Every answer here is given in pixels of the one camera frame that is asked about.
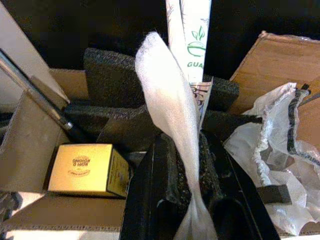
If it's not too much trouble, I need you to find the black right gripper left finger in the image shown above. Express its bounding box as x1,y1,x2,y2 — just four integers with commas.
121,134,192,240

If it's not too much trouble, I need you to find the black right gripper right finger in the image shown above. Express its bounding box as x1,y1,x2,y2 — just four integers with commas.
198,132,281,240

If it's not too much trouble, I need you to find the white flat panel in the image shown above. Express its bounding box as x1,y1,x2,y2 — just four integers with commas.
0,0,70,103

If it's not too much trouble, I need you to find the white green-print paper sleeve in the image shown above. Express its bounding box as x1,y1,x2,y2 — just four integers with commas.
164,0,213,131

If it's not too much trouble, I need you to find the silver and black rod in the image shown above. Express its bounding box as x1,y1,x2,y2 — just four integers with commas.
0,49,88,143

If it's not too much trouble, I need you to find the brown cardboard box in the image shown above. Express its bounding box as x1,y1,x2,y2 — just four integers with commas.
0,29,320,240

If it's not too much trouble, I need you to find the crumpled clear plastic bag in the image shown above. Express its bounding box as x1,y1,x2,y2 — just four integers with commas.
223,82,320,237

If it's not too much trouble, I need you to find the small black foam piece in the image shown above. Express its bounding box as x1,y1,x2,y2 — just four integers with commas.
257,184,293,205

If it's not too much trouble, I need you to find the white wrapper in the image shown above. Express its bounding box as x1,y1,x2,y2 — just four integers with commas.
134,31,218,240

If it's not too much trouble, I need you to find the black foam block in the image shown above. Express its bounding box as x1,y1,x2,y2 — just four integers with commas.
63,103,263,156
83,47,240,112

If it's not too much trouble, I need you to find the yellow printed small box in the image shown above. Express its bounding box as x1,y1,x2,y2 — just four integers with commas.
47,143,131,200

